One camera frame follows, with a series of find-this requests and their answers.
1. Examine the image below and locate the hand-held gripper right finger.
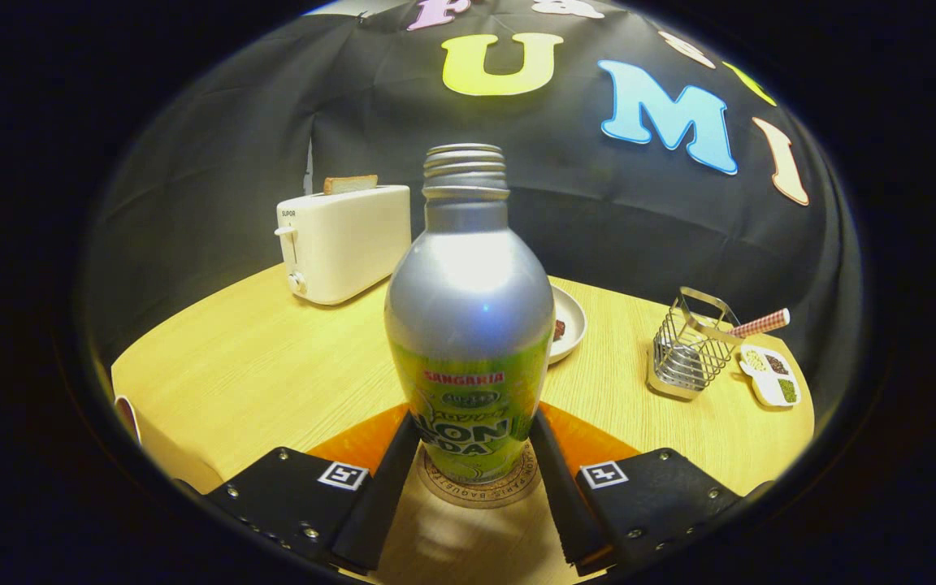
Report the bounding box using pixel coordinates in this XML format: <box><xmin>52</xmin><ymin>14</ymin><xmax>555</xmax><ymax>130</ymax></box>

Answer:
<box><xmin>528</xmin><ymin>402</ymin><xmax>741</xmax><ymax>576</ymax></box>

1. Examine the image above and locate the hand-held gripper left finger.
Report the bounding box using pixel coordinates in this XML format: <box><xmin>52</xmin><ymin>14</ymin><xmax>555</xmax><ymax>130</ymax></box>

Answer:
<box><xmin>204</xmin><ymin>404</ymin><xmax>422</xmax><ymax>574</ymax></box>

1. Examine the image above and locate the round brown cork coaster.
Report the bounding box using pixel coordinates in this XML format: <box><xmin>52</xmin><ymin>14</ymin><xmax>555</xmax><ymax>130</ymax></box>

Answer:
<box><xmin>415</xmin><ymin>439</ymin><xmax>542</xmax><ymax>510</ymax></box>

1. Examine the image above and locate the silver bottle with green label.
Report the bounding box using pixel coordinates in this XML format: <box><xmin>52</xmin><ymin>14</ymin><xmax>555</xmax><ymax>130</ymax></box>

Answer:
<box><xmin>383</xmin><ymin>143</ymin><xmax>557</xmax><ymax>486</ymax></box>

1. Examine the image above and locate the beige cup with wooden handle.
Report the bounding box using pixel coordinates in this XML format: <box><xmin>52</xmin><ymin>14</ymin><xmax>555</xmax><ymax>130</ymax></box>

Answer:
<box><xmin>114</xmin><ymin>395</ymin><xmax>145</xmax><ymax>448</ymax></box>

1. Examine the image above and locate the wooden table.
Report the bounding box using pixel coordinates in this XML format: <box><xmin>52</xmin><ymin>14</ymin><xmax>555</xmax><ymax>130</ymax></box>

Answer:
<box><xmin>110</xmin><ymin>262</ymin><xmax>816</xmax><ymax>585</ymax></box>

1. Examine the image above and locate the small white plate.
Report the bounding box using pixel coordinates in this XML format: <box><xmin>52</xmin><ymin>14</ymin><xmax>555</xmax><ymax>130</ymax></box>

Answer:
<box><xmin>548</xmin><ymin>284</ymin><xmax>588</xmax><ymax>365</ymax></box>

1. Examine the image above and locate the white seasoning dish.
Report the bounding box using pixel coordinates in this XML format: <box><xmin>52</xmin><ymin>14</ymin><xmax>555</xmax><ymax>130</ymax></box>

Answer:
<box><xmin>738</xmin><ymin>343</ymin><xmax>803</xmax><ymax>408</ymax></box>

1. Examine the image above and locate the cream white toaster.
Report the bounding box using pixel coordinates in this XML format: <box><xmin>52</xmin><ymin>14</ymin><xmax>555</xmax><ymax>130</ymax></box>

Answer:
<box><xmin>275</xmin><ymin>184</ymin><xmax>412</xmax><ymax>307</ymax></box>

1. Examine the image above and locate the black backdrop cloth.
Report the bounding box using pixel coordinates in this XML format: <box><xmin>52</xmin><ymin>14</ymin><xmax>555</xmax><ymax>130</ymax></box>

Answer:
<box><xmin>82</xmin><ymin>0</ymin><xmax>863</xmax><ymax>423</ymax></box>

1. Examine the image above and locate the slice of toast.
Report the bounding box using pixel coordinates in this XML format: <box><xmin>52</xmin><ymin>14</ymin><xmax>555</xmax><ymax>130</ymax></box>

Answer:
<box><xmin>323</xmin><ymin>174</ymin><xmax>379</xmax><ymax>196</ymax></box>

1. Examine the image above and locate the wire basket holder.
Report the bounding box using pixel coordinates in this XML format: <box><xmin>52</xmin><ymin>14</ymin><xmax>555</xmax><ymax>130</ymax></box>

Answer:
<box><xmin>648</xmin><ymin>286</ymin><xmax>743</xmax><ymax>401</ymax></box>

